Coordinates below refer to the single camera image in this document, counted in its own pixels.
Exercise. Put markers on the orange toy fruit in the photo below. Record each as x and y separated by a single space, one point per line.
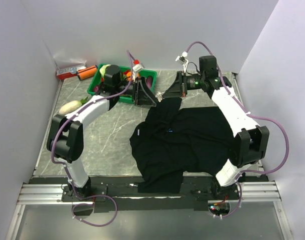
129 76

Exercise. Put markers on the orange cylinder can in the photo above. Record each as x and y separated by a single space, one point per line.
86 73

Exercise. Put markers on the green toy lettuce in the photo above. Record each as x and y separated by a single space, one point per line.
102 70

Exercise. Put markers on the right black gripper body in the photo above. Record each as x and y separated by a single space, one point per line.
190 83

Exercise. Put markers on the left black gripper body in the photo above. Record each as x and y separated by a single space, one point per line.
130 90

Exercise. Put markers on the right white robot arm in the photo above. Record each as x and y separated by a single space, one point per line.
250 140

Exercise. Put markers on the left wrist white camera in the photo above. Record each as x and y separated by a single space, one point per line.
137 67

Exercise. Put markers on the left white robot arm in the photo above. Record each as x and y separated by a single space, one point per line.
66 134

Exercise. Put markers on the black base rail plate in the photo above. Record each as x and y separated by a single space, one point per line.
196 193

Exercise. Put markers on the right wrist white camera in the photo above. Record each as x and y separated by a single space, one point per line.
182 59

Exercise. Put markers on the white toy radish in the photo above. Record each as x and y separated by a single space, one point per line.
72 106

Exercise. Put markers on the black t-shirt garment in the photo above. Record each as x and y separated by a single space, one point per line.
173 140

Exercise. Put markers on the white flower brooch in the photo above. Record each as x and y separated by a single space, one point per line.
159 96

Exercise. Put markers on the wrist white camera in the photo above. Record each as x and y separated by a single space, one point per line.
137 67
182 59

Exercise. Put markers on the red white box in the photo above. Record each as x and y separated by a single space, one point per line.
69 72

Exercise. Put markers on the purple toy eggplant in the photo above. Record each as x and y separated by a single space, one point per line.
149 81

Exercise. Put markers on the green plastic crate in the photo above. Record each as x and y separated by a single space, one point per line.
97 79

